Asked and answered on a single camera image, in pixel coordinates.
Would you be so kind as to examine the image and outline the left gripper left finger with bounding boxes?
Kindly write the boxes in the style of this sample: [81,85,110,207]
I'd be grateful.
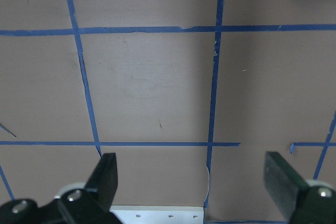
[84,153,118,211]

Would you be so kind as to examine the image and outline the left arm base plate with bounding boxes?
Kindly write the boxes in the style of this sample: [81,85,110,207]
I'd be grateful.
[110,206,204,224]

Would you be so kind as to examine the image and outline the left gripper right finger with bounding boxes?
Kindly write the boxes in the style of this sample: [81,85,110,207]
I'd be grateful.
[263,151,310,219]

